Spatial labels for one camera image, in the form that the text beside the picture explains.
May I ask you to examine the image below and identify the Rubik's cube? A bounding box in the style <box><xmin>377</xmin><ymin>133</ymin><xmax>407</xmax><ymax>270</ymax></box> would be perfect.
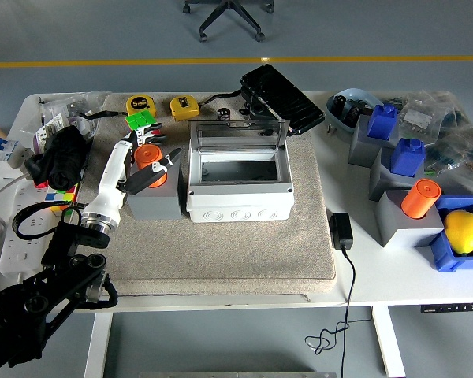
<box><xmin>43</xmin><ymin>183</ymin><xmax>82</xmax><ymax>216</ymax></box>
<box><xmin>125</xmin><ymin>110</ymin><xmax>163</xmax><ymax>146</ymax></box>

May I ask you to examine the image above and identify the grey-brown table mat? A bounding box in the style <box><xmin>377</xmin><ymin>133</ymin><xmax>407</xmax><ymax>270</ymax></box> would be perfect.
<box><xmin>69</xmin><ymin>93</ymin><xmax>337</xmax><ymax>296</ymax></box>

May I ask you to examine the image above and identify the white table leg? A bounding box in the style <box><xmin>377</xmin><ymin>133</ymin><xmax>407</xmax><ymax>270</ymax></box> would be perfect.
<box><xmin>370</xmin><ymin>306</ymin><xmax>407</xmax><ymax>377</ymax></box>
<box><xmin>84</xmin><ymin>313</ymin><xmax>114</xmax><ymax>378</ymax></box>

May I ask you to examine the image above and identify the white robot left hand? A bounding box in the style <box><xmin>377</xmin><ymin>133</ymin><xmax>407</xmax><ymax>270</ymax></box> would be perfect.
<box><xmin>81</xmin><ymin>122</ymin><xmax>184</xmax><ymax>224</ymax></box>

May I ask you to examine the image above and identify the white power strip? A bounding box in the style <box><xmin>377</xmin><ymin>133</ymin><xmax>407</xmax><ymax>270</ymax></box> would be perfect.
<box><xmin>0</xmin><ymin>184</ymin><xmax>70</xmax><ymax>276</ymax></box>

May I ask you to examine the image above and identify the yellow tape measure black clip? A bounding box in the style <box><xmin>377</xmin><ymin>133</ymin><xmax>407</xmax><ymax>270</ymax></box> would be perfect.
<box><xmin>169</xmin><ymin>95</ymin><xmax>201</xmax><ymax>121</ymax></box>

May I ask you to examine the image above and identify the black power adapter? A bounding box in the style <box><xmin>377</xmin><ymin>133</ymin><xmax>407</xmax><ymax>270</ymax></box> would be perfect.
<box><xmin>329</xmin><ymin>212</ymin><xmax>355</xmax><ymax>250</ymax></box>

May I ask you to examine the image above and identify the black floodlight cable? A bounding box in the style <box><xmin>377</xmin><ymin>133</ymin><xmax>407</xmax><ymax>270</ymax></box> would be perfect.
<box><xmin>199</xmin><ymin>90</ymin><xmax>244</xmax><ymax>107</ymax></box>

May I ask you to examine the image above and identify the grey block with round hole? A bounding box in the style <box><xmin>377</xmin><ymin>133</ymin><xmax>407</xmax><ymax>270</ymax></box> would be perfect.
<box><xmin>125</xmin><ymin>159</ymin><xmax>186</xmax><ymax>221</ymax></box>

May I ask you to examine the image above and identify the black adapter cord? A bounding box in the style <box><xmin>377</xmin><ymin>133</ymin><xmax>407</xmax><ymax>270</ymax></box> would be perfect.
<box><xmin>304</xmin><ymin>247</ymin><xmax>374</xmax><ymax>378</ymax></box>

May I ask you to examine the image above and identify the clear plastic bag of parts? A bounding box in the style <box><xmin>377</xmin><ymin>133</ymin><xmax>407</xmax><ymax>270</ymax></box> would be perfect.
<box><xmin>400</xmin><ymin>92</ymin><xmax>458</xmax><ymax>135</ymax></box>
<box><xmin>433</xmin><ymin>129</ymin><xmax>473</xmax><ymax>198</ymax></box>

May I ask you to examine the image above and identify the clear hinged box lid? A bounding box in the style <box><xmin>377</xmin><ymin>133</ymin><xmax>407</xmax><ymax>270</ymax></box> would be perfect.
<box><xmin>187</xmin><ymin>120</ymin><xmax>292</xmax><ymax>153</ymax></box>

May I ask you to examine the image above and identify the white socket adapter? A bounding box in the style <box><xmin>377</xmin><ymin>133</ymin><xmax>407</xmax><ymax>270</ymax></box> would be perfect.
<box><xmin>7</xmin><ymin>143</ymin><xmax>35</xmax><ymax>170</ymax></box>

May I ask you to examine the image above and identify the white blue circuit breaker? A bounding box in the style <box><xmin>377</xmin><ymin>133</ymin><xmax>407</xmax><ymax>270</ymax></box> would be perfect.
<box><xmin>0</xmin><ymin>137</ymin><xmax>20</xmax><ymax>169</ymax></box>

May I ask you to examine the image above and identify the orange cylinder battery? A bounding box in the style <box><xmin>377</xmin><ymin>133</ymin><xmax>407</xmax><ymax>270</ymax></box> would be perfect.
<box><xmin>135</xmin><ymin>144</ymin><xmax>169</xmax><ymax>187</ymax></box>
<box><xmin>400</xmin><ymin>179</ymin><xmax>442</xmax><ymax>220</ymax></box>

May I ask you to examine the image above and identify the white plastic junction box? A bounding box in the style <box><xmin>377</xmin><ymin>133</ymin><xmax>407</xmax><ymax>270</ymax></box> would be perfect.
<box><xmin>185</xmin><ymin>145</ymin><xmax>295</xmax><ymax>224</ymax></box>

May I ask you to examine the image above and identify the grey holder block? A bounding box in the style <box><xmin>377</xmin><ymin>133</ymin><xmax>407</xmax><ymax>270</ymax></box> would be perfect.
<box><xmin>368</xmin><ymin>146</ymin><xmax>426</xmax><ymax>202</ymax></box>
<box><xmin>347</xmin><ymin>114</ymin><xmax>399</xmax><ymax>169</ymax></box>
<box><xmin>374</xmin><ymin>188</ymin><xmax>445</xmax><ymax>249</ymax></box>

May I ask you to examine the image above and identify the blue plastic bottle block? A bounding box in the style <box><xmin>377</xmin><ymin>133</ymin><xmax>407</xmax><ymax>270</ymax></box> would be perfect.
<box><xmin>367</xmin><ymin>104</ymin><xmax>399</xmax><ymax>142</ymax></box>
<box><xmin>389</xmin><ymin>137</ymin><xmax>426</xmax><ymax>177</ymax></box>

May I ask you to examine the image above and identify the black tape measure strap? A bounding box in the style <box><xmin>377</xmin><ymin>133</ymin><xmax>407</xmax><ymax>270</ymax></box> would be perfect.
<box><xmin>78</xmin><ymin>109</ymin><xmax>129</xmax><ymax>121</ymax></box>

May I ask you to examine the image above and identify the white power cord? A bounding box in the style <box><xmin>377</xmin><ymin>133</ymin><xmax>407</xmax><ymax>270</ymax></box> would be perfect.
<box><xmin>0</xmin><ymin>172</ymin><xmax>31</xmax><ymax>213</ymax></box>

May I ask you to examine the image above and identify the yellow lemon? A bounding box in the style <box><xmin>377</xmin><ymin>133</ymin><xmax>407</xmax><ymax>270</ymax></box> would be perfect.
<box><xmin>443</xmin><ymin>210</ymin><xmax>473</xmax><ymax>255</ymax></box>

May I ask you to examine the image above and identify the black office chair base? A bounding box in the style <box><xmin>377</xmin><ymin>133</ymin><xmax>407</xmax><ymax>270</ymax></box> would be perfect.
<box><xmin>182</xmin><ymin>0</ymin><xmax>276</xmax><ymax>43</ymax></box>

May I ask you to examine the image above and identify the blue plastic bin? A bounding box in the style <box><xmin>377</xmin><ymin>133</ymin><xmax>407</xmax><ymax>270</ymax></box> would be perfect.
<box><xmin>429</xmin><ymin>195</ymin><xmax>473</xmax><ymax>272</ymax></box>

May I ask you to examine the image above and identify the black table control panel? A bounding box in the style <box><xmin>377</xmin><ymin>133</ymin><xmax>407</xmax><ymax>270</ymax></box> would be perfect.
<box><xmin>420</xmin><ymin>302</ymin><xmax>473</xmax><ymax>314</ymax></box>

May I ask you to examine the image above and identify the black cloth bundle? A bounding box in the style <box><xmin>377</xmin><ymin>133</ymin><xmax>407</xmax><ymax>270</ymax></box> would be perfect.
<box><xmin>25</xmin><ymin>125</ymin><xmax>90</xmax><ymax>191</ymax></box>

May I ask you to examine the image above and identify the yellow tape measure round label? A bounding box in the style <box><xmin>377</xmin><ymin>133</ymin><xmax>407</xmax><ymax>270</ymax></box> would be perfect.
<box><xmin>125</xmin><ymin>94</ymin><xmax>158</xmax><ymax>118</ymax></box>

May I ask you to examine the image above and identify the light blue dish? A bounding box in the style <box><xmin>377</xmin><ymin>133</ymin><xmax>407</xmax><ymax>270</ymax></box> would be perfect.
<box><xmin>325</xmin><ymin>87</ymin><xmax>385</xmax><ymax>131</ymax></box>

